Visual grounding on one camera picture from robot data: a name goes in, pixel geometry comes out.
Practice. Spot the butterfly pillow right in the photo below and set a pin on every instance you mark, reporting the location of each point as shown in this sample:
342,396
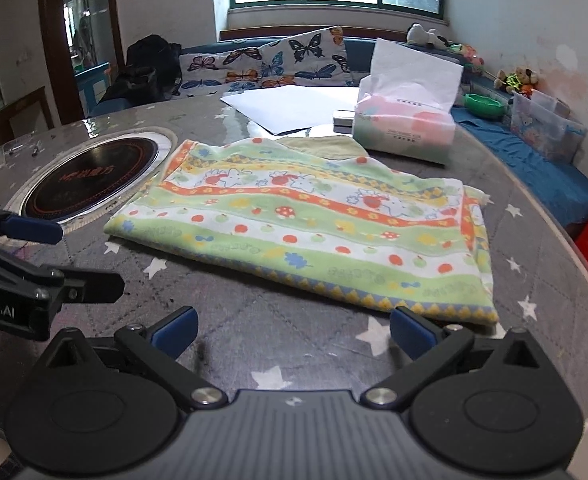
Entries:
313,59

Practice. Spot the black backpack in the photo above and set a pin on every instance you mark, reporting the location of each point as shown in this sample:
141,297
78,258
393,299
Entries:
152,73

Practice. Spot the pink tissue pack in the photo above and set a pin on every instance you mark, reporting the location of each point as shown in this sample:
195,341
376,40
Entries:
404,105

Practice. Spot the butterfly pillow left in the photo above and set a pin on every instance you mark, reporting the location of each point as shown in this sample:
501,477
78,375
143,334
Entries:
213,74

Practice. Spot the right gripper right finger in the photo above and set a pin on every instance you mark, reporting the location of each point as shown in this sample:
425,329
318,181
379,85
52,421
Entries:
435,352

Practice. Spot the colourful patterned child's garment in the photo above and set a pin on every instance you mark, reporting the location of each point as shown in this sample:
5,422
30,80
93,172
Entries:
350,229

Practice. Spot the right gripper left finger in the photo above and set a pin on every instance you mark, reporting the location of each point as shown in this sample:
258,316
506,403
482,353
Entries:
154,352

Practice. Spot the panda plush toy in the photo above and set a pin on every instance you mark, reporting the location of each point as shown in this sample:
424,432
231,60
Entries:
417,35

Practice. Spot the clear plastic storage box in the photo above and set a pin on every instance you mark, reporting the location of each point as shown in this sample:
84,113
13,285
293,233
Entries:
553,136

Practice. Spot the blue sofa bench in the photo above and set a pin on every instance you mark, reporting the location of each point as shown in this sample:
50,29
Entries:
561,188

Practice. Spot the white paper sheet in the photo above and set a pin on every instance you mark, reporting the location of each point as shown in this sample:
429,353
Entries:
290,108

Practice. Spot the small grey box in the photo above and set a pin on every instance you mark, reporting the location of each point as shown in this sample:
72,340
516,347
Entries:
343,123

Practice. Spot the round induction cooktop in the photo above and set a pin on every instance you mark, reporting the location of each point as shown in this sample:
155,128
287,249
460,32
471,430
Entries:
93,175

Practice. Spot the green plastic bowl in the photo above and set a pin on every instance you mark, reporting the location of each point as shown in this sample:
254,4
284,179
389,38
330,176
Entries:
483,107

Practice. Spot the butterfly pillow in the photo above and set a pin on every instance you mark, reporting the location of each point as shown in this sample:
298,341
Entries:
213,74
313,59

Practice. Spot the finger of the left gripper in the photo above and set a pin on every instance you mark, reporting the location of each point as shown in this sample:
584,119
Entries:
17,227
88,286

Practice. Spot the small colourful plush toys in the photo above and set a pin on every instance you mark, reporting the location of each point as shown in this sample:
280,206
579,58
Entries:
522,81

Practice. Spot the blue white small cabinet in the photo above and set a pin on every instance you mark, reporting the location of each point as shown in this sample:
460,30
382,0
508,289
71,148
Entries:
92,84

